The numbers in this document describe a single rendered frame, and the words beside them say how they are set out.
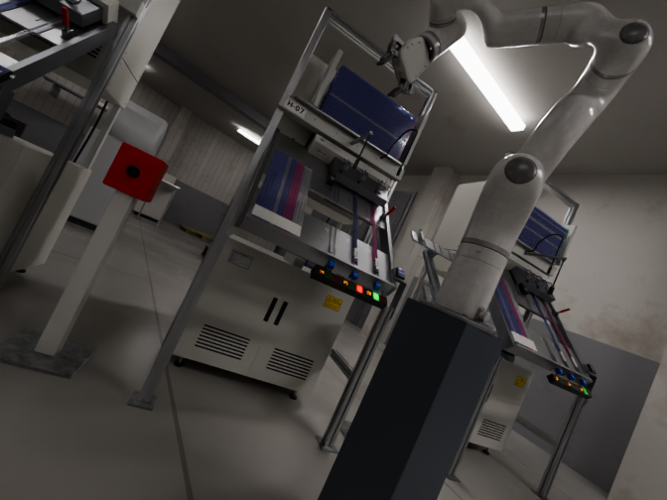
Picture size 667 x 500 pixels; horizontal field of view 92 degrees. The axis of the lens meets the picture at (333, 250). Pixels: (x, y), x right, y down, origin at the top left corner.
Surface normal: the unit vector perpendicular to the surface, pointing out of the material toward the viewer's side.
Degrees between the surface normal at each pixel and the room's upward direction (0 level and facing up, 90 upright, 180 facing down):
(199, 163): 90
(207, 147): 90
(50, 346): 90
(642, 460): 90
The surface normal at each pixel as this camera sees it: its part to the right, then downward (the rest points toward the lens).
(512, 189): -0.47, 0.37
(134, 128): 0.53, 0.00
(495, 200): -0.65, 0.34
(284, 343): 0.33, 0.10
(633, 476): -0.74, -0.38
